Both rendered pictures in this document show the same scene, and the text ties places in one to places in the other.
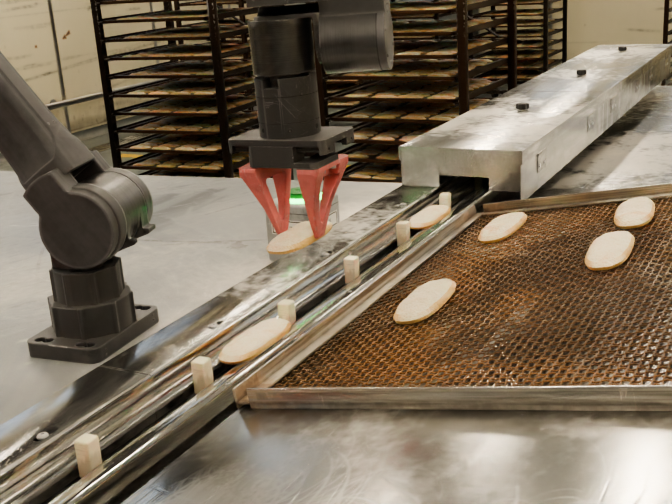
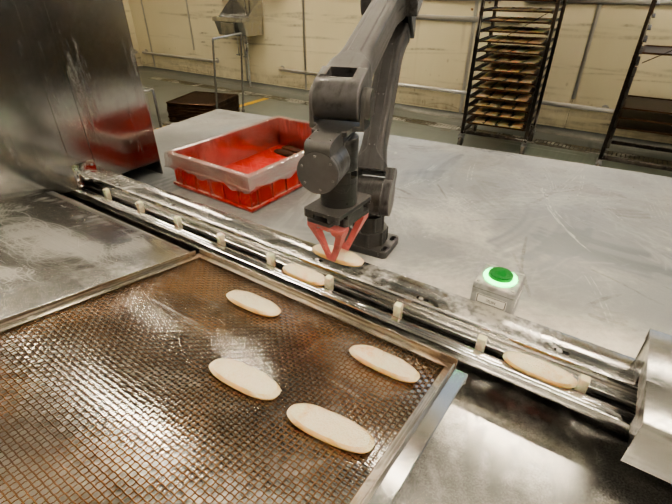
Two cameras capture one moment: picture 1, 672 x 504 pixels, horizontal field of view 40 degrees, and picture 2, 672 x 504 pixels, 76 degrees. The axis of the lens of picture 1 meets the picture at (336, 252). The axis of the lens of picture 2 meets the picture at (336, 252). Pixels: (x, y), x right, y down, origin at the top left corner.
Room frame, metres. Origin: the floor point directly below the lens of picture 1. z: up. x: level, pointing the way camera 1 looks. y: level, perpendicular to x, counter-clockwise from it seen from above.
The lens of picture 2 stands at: (0.91, -0.57, 1.32)
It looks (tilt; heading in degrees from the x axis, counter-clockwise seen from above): 32 degrees down; 95
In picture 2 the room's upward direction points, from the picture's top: straight up
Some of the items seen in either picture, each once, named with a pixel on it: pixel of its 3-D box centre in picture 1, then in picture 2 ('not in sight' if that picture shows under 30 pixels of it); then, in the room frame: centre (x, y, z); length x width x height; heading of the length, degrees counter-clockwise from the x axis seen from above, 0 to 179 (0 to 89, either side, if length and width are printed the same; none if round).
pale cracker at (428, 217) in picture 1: (429, 215); (539, 367); (1.16, -0.12, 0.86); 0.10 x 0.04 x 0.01; 151
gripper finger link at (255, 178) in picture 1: (290, 188); (340, 229); (0.86, 0.04, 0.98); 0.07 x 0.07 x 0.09; 62
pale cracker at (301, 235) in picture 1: (300, 233); (337, 253); (0.85, 0.03, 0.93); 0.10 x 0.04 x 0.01; 151
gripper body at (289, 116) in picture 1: (288, 113); (338, 190); (0.86, 0.03, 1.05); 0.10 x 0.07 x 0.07; 62
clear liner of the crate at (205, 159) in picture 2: not in sight; (267, 155); (0.59, 0.65, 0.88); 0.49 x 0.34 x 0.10; 60
